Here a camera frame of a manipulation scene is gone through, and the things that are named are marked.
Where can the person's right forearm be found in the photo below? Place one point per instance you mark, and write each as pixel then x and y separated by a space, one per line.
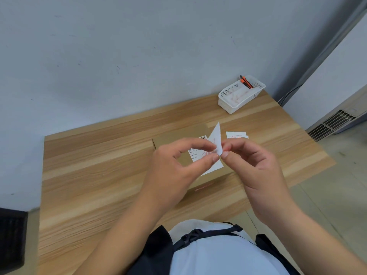
pixel 312 243

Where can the white sticker sheet red print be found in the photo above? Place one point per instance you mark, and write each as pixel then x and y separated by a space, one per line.
pixel 236 135

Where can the person's right hand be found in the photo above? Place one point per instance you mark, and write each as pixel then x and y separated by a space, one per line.
pixel 261 180

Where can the brown cardboard box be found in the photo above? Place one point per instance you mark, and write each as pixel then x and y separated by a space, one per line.
pixel 172 143

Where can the orange black pen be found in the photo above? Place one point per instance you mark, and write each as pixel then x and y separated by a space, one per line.
pixel 246 82

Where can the person's left hand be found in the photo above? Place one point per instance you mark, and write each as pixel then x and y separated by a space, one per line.
pixel 163 177

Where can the black grated object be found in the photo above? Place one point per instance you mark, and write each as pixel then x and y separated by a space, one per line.
pixel 13 240

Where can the white shipping label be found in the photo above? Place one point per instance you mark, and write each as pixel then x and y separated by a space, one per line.
pixel 213 168

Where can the person's left forearm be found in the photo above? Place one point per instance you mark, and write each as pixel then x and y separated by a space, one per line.
pixel 123 240

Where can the white paper sticker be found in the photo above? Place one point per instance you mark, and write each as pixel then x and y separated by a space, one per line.
pixel 216 137

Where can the stack of white stickers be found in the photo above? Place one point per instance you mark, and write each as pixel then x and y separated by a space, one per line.
pixel 239 95

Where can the white plastic basket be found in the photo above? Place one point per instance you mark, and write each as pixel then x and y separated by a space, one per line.
pixel 229 104

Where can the black chest harness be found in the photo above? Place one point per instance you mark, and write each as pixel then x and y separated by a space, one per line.
pixel 154 252

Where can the person's light blue shirt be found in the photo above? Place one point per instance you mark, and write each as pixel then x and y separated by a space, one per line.
pixel 218 254

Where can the grey air vent unit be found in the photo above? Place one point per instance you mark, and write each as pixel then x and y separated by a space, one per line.
pixel 335 118

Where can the person's left thumb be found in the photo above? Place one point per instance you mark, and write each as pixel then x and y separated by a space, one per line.
pixel 205 164

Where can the person's right thumb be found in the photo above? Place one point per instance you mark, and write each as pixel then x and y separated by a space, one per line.
pixel 230 159

